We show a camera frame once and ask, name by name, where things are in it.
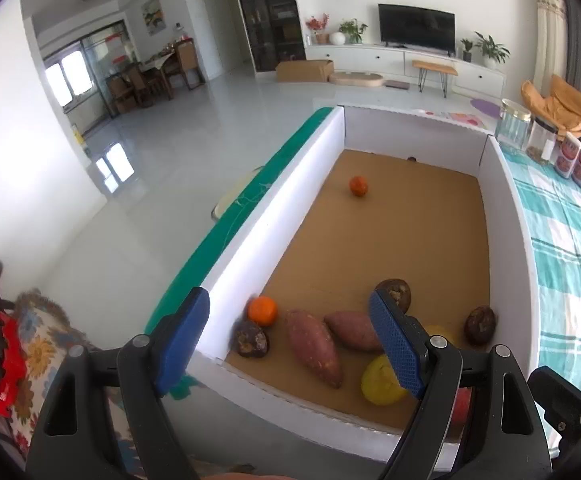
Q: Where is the short sweet potato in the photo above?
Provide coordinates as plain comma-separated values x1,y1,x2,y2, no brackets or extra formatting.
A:
324,311,383,352

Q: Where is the long sweet potato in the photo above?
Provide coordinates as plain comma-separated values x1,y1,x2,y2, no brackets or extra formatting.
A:
285,310,344,389

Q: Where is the large orange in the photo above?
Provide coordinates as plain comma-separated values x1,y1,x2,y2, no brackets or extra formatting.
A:
247,296,278,327

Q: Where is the small red-orange tangerine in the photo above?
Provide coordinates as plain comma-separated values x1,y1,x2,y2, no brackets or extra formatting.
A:
349,176,369,197

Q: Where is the red apple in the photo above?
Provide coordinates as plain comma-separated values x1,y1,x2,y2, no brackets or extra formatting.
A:
451,388,472,427

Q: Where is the teal checkered tablecloth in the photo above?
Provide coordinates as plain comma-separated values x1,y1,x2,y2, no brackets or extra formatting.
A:
500,144,581,451

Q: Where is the yellow round fruit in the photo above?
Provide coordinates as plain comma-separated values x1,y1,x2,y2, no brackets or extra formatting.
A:
361,354,408,406

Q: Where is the red label can left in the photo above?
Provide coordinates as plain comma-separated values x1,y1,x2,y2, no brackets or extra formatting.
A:
554,132,581,179

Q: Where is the clear jar black lid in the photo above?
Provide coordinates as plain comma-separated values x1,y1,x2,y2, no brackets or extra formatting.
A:
526,116,559,164

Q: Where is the clear glass jar gold lid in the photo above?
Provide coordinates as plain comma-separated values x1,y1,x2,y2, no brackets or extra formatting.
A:
495,99,533,151

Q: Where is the orange fabric armchair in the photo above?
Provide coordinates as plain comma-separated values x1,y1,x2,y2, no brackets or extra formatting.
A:
521,75,581,138

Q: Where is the dark brown round fruit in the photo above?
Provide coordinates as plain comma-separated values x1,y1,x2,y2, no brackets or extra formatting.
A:
232,320,270,359

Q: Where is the white cardboard box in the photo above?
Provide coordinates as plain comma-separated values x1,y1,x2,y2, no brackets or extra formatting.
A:
188,106,540,460

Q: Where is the white tv cabinet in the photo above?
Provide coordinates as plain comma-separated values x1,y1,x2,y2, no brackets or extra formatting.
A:
305,44,505,100

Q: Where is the potted green plant right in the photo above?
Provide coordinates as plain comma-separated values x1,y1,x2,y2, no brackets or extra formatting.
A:
475,32,511,70

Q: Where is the potted green plant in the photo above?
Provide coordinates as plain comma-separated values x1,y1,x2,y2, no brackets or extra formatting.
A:
338,18,368,44
475,32,511,70

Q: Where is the white standing air conditioner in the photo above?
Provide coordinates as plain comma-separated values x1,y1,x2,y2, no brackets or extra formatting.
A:
533,0,568,96

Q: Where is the small wooden bench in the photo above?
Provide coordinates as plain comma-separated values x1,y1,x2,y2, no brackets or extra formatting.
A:
412,60,458,98

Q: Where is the black television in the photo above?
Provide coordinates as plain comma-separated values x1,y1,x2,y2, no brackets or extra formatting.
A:
379,3,455,56

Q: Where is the round wooden floor tray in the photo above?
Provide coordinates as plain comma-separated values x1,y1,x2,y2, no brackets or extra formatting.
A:
329,72,385,88

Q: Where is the potted green plant left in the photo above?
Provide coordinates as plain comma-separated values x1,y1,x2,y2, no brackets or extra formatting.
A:
338,18,368,44

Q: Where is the brown cardboard box on floor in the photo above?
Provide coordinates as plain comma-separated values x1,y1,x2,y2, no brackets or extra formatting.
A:
275,60,335,82

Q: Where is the red flower bouquet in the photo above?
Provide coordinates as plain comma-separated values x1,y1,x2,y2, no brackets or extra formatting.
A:
305,13,330,44

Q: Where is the dark glass display cabinet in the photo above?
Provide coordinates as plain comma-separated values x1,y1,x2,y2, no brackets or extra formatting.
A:
238,0,306,73

